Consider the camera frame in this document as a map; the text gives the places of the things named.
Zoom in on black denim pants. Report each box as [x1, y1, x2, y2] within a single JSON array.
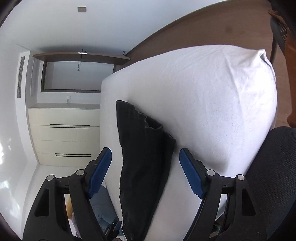
[[116, 100, 176, 240]]

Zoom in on blue folded duvet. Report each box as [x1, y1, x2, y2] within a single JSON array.
[[90, 186, 119, 232]]

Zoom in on black office chair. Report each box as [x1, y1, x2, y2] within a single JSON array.
[[245, 126, 295, 240]]

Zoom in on cream drawer cabinet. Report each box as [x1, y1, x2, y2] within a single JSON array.
[[28, 103, 100, 167]]

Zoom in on white bed sheet mattress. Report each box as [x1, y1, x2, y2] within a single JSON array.
[[100, 45, 278, 240]]

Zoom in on dark framed wall window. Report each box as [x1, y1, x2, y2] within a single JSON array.
[[32, 52, 132, 93]]

